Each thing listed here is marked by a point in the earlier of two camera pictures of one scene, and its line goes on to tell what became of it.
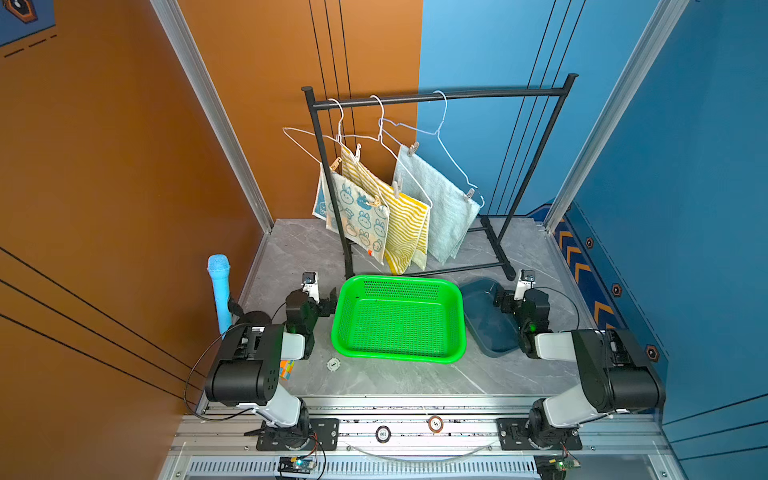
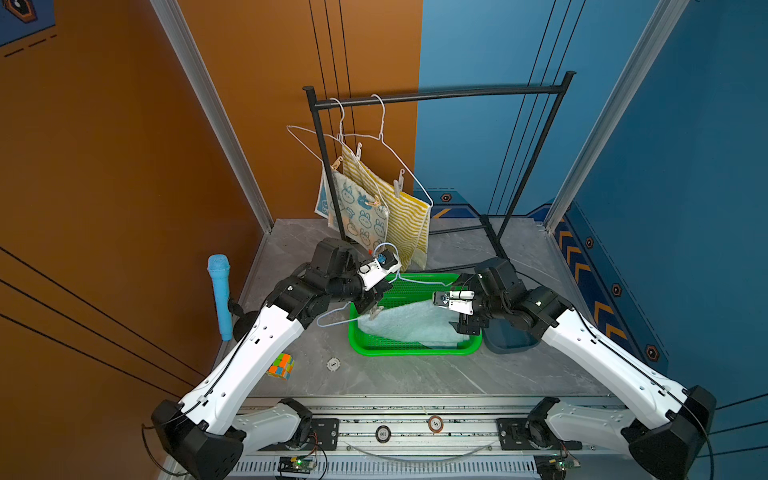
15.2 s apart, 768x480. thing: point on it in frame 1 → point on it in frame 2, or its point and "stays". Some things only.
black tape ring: x=377 y=434 stays
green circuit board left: x=295 y=464 stays
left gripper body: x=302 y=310 → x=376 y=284
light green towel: x=452 y=210 → x=419 y=321
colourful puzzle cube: x=286 y=368 stays
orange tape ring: x=430 y=424 stays
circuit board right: x=554 y=467 stays
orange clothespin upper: x=335 y=164 stays
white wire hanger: x=381 y=120 → x=354 y=303
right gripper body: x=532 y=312 → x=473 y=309
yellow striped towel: x=409 y=218 stays
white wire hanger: x=380 y=136 stays
